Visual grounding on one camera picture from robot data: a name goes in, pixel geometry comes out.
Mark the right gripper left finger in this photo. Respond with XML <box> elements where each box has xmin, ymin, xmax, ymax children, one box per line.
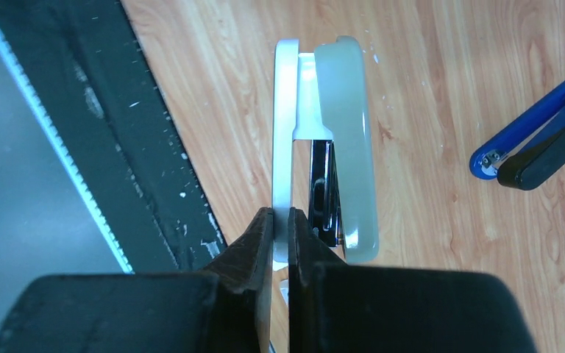
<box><xmin>0</xmin><ymin>207</ymin><xmax>273</xmax><ymax>352</ymax></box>

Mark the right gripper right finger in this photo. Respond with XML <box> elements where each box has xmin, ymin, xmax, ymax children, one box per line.
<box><xmin>288</xmin><ymin>208</ymin><xmax>536</xmax><ymax>352</ymax></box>

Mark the grey white stapler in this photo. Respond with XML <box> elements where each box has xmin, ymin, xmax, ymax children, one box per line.
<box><xmin>271</xmin><ymin>36</ymin><xmax>380</xmax><ymax>270</ymax></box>

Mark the blue black stapler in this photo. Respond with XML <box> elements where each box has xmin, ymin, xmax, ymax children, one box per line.
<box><xmin>469</xmin><ymin>80</ymin><xmax>565</xmax><ymax>190</ymax></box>

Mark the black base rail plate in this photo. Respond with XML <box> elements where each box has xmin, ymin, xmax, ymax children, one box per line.
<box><xmin>0</xmin><ymin>1</ymin><xmax>226</xmax><ymax>273</ymax></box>

